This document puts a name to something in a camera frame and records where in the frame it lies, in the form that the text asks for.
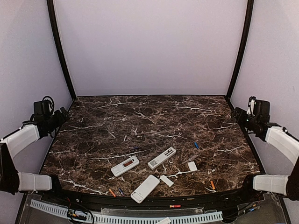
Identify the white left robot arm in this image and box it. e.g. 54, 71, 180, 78
0, 107, 70, 203

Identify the slim white remote with QR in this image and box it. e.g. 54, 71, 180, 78
148, 147, 176, 170

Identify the white slotted cable duct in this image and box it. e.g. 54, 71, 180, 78
29, 200, 223, 224

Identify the black left frame post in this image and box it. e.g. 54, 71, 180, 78
46, 0, 77, 101

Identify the white remote back side up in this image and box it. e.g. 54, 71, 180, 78
130, 175, 160, 203

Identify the black right frame post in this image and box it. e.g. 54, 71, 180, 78
226, 0, 254, 101

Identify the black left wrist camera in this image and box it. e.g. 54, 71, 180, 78
33, 96, 55, 117

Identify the white remote with buttons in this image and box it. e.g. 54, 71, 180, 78
111, 156, 140, 177

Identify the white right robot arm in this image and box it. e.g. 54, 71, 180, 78
231, 104, 299, 203

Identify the black frame post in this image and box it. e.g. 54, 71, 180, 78
46, 0, 77, 101
226, 0, 254, 101

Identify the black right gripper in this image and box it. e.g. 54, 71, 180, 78
231, 107, 258, 131

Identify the white battery cover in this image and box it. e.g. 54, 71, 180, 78
159, 175, 174, 187
187, 161, 198, 172
156, 217, 171, 224

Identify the clear handled screwdriver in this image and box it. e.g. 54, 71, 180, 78
181, 152, 202, 165

